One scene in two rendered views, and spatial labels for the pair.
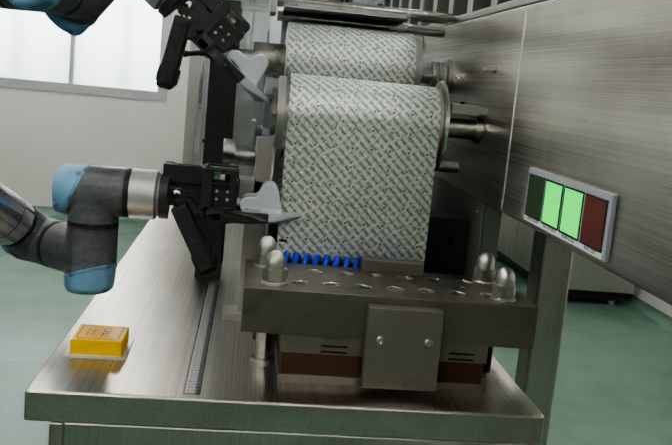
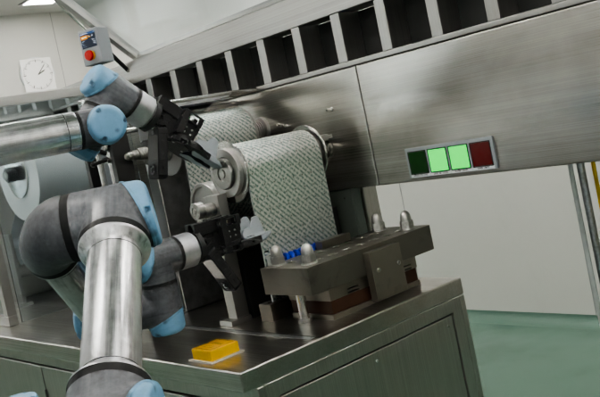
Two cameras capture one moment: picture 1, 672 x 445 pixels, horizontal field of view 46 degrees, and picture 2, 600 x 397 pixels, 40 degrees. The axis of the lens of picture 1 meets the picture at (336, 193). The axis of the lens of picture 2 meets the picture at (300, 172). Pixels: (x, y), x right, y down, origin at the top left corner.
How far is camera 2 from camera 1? 1.13 m
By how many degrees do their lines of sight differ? 34
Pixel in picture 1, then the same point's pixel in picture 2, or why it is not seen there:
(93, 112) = not seen: outside the picture
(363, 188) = (295, 202)
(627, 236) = (508, 151)
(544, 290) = not seen: hidden behind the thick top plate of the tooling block
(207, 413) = (329, 343)
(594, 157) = (464, 125)
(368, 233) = (306, 228)
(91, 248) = (173, 297)
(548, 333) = not seen: hidden behind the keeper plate
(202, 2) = (168, 114)
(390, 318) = (379, 255)
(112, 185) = (173, 249)
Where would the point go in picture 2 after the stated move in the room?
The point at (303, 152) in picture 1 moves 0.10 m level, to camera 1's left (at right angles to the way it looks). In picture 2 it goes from (260, 190) to (223, 200)
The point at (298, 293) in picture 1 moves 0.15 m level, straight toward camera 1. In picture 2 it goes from (331, 260) to (378, 261)
